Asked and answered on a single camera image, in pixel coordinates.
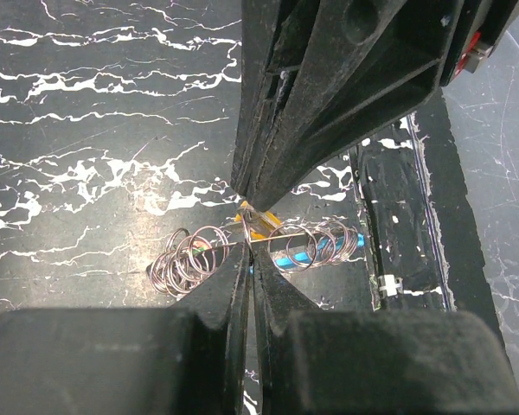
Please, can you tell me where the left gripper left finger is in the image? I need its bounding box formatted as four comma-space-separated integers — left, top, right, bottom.
0, 243, 251, 414

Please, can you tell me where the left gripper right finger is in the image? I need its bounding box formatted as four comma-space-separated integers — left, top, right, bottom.
253, 248, 519, 414

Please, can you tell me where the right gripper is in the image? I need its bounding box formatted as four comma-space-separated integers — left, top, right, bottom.
439, 0, 519, 86

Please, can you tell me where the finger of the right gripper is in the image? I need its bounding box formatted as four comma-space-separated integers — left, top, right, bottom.
230, 1, 311, 203
250, 1, 463, 211

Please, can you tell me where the large key organizer ring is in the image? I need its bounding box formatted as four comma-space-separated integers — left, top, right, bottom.
146, 211, 367, 299

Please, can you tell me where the yellow tagged key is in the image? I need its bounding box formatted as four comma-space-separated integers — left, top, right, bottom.
223, 201, 282, 240

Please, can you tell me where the green key tag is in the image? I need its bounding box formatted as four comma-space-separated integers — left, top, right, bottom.
192, 244, 210, 255

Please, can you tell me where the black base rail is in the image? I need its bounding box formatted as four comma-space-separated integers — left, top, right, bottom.
352, 92, 497, 321

